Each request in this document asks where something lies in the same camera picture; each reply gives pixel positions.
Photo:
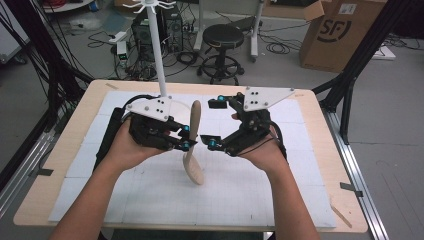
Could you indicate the beige slotted spoon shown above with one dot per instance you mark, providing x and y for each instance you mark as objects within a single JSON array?
[{"x": 193, "y": 163}]

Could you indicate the white device with green display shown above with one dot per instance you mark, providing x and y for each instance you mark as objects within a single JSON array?
[{"x": 122, "y": 51}]

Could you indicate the black tape strip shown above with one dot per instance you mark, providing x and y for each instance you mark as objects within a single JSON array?
[
  {"x": 350, "y": 189},
  {"x": 45, "y": 172}
]

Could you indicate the aluminium rail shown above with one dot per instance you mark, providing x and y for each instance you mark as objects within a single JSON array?
[
  {"x": 23, "y": 170},
  {"x": 358, "y": 173}
]

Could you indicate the white grid mat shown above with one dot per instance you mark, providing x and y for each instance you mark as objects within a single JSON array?
[{"x": 233, "y": 193}]

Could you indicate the black computer tower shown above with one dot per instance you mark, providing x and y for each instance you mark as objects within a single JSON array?
[{"x": 173, "y": 30}]

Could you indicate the black metal frame post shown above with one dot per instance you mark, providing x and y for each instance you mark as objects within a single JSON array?
[
  {"x": 366, "y": 43},
  {"x": 30, "y": 26}
]

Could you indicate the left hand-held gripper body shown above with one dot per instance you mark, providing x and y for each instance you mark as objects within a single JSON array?
[{"x": 150, "y": 108}]

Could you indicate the black round stool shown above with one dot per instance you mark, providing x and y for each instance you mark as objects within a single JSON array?
[{"x": 222, "y": 36}]

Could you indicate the flat white board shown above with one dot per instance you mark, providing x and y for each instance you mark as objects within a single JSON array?
[{"x": 385, "y": 53}]

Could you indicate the white metal stand leg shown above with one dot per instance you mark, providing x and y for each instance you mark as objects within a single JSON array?
[
  {"x": 256, "y": 33},
  {"x": 200, "y": 26}
]

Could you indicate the person's right hand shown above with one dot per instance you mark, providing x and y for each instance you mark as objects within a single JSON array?
[{"x": 263, "y": 156}]

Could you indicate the large cardboard box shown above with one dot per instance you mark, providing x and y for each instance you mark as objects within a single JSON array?
[{"x": 336, "y": 36}]

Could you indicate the person's left hand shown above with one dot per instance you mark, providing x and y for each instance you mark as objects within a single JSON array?
[{"x": 130, "y": 150}]

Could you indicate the thin wooden stick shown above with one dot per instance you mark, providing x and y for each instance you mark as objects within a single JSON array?
[{"x": 341, "y": 216}]

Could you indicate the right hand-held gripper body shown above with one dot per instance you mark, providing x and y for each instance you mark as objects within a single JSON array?
[{"x": 263, "y": 98}]

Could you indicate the white power strip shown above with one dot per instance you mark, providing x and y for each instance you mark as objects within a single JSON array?
[{"x": 117, "y": 37}]

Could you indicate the white hook rack stand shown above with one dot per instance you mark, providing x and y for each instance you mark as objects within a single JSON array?
[{"x": 156, "y": 40}]

